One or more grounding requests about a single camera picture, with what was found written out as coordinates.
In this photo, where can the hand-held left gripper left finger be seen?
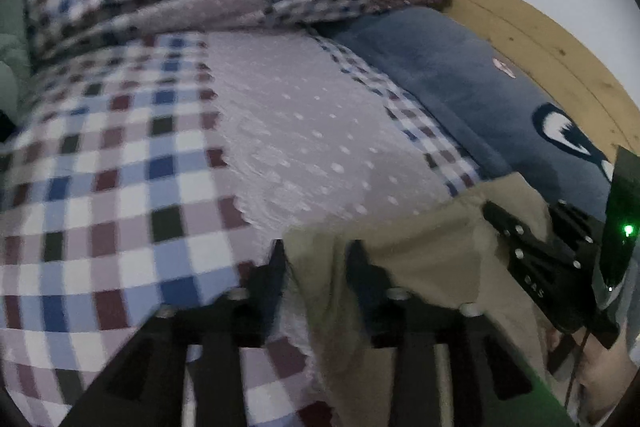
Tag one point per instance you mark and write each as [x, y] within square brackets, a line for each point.
[272, 287]

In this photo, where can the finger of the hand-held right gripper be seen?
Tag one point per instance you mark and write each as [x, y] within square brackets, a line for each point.
[575, 229]
[505, 229]

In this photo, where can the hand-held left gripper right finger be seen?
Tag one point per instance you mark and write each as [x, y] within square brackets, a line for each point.
[360, 277]

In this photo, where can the beige pants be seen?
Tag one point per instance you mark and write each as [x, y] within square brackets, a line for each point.
[440, 257]

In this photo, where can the person's right forearm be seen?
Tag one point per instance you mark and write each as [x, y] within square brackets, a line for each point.
[605, 382]

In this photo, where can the blue plush blanket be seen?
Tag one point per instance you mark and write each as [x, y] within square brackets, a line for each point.
[450, 82]

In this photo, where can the checkered bed sheet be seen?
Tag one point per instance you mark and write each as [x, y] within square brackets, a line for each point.
[125, 207]

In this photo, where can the wooden headboard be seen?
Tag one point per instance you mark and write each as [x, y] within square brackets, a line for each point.
[550, 37]

